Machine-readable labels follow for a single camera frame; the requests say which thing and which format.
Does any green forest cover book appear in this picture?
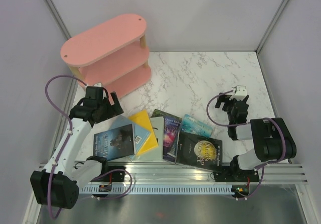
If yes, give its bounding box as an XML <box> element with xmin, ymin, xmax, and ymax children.
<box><xmin>151</xmin><ymin>109</ymin><xmax>182</xmax><ymax>122</ymax></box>

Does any teal ocean cover book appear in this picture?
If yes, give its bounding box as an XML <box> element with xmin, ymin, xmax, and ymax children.
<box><xmin>181</xmin><ymin>114</ymin><xmax>213</xmax><ymax>137</ymax></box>

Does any purple Robinson Crusoe book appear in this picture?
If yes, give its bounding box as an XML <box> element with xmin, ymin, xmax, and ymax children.
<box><xmin>163</xmin><ymin>116</ymin><xmax>181</xmax><ymax>163</ymax></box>

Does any pale grey-green book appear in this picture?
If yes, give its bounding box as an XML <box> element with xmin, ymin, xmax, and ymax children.
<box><xmin>133</xmin><ymin>117</ymin><xmax>164</xmax><ymax>162</ymax></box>

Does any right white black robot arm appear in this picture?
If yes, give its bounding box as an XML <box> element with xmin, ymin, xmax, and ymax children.
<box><xmin>215</xmin><ymin>92</ymin><xmax>297</xmax><ymax>181</ymax></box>

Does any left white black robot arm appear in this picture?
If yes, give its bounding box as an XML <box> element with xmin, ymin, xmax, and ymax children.
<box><xmin>30</xmin><ymin>86</ymin><xmax>123</xmax><ymax>209</ymax></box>

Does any dark blue Wuthering Heights book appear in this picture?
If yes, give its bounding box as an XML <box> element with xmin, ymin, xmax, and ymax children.
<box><xmin>93</xmin><ymin>124</ymin><xmax>136</xmax><ymax>161</ymax></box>

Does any light blue book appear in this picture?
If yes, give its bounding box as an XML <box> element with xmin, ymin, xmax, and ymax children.
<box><xmin>107</xmin><ymin>116</ymin><xmax>150</xmax><ymax>160</ymax></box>

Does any pink three-tier wooden shelf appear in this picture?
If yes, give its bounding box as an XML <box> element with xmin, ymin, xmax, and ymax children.
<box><xmin>60</xmin><ymin>14</ymin><xmax>151</xmax><ymax>98</ymax></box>

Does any black moon sixpence book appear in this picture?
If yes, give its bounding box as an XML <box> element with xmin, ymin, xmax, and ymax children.
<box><xmin>175</xmin><ymin>131</ymin><xmax>223</xmax><ymax>172</ymax></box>

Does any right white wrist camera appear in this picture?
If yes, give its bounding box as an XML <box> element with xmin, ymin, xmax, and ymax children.
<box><xmin>230</xmin><ymin>85</ymin><xmax>247</xmax><ymax>101</ymax></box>

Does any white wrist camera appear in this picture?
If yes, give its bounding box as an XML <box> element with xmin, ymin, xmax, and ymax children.
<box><xmin>230</xmin><ymin>85</ymin><xmax>247</xmax><ymax>101</ymax></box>
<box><xmin>93</xmin><ymin>82</ymin><xmax>103</xmax><ymax>87</ymax></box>

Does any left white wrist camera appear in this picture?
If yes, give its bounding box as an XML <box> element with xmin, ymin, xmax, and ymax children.
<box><xmin>93</xmin><ymin>82</ymin><xmax>103</xmax><ymax>87</ymax></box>

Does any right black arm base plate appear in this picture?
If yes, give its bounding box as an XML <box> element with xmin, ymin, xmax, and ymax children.
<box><xmin>210</xmin><ymin>166</ymin><xmax>260</xmax><ymax>183</ymax></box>

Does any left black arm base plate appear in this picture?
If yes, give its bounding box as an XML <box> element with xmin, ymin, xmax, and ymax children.
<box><xmin>92</xmin><ymin>166</ymin><xmax>126</xmax><ymax>184</ymax></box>

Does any aluminium mounting rail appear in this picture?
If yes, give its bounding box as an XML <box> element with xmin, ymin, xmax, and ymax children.
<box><xmin>37</xmin><ymin>158</ymin><xmax>308</xmax><ymax>186</ymax></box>

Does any white slotted cable duct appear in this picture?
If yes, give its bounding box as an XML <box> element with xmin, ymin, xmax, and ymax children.
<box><xmin>79</xmin><ymin>183</ymin><xmax>234</xmax><ymax>195</ymax></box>

